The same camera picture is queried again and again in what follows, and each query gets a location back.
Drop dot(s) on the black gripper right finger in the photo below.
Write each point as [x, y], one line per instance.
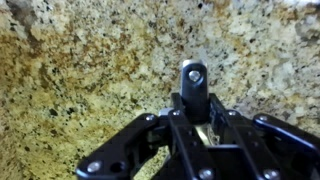
[271, 148]

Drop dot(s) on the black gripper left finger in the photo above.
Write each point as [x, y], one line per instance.
[123, 155]

